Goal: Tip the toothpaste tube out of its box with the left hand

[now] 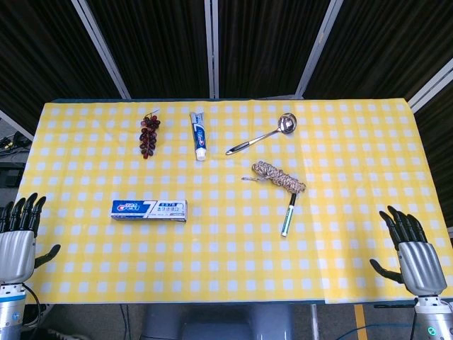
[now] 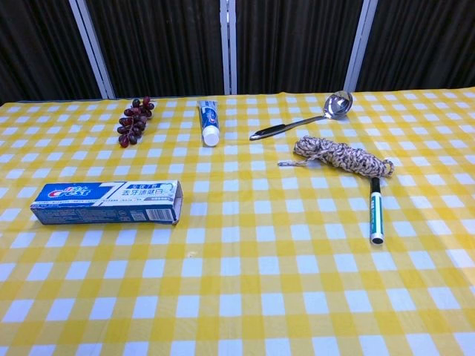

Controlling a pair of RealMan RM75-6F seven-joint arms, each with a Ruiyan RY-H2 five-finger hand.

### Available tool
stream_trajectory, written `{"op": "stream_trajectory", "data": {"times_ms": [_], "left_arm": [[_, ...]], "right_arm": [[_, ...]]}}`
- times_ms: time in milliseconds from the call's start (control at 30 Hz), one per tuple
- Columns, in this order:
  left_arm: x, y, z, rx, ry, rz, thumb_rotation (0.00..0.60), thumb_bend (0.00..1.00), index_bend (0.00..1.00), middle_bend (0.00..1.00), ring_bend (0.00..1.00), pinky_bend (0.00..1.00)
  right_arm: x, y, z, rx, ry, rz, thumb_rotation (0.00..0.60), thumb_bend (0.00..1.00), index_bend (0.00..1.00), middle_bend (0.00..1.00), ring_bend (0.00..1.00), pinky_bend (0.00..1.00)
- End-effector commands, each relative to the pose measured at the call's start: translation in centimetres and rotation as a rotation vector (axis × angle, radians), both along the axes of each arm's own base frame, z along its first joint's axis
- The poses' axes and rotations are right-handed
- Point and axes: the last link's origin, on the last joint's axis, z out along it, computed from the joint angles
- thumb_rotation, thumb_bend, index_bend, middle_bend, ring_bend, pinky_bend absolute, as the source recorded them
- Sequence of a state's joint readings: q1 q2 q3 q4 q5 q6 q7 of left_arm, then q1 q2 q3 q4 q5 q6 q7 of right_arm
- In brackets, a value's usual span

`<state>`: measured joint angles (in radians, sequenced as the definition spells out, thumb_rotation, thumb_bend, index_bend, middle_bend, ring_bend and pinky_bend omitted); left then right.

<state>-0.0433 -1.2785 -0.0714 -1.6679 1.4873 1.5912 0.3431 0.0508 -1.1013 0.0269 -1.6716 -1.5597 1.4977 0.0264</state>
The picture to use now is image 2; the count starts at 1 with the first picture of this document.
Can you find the dark red grape bunch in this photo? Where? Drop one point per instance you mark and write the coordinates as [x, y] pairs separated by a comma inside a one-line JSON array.
[[131, 126]]

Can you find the blue white toothpaste tube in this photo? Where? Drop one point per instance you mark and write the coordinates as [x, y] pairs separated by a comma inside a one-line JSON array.
[[208, 118]]

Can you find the green white marker pen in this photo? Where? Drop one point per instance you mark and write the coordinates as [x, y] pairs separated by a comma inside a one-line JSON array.
[[376, 215]]

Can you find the blue Crest toothpaste box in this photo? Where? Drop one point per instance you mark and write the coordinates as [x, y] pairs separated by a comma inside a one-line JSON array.
[[104, 202]]

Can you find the yellow white checkered tablecloth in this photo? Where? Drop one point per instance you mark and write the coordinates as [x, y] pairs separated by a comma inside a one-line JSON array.
[[237, 282]]

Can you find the dark pleated curtain panel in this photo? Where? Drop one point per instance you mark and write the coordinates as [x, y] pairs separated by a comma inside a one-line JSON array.
[[423, 41], [159, 44], [37, 48], [297, 44]]

